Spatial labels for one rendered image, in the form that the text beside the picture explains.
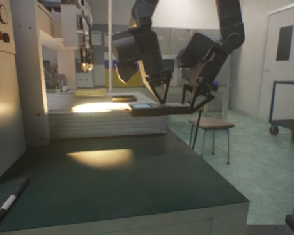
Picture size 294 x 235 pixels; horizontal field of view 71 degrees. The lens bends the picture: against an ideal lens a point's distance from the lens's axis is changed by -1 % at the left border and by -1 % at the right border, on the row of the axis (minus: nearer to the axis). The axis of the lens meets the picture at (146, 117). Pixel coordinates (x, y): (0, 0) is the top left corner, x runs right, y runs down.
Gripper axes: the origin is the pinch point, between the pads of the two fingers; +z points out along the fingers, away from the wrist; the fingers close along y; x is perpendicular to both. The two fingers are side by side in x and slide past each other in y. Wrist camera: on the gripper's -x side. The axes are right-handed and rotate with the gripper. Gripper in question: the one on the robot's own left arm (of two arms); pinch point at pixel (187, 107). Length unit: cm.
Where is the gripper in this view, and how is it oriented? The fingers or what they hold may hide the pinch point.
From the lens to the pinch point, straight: 65.7
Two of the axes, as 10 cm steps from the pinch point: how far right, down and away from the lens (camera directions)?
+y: 2.1, 2.1, -9.5
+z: -4.9, 8.7, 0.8
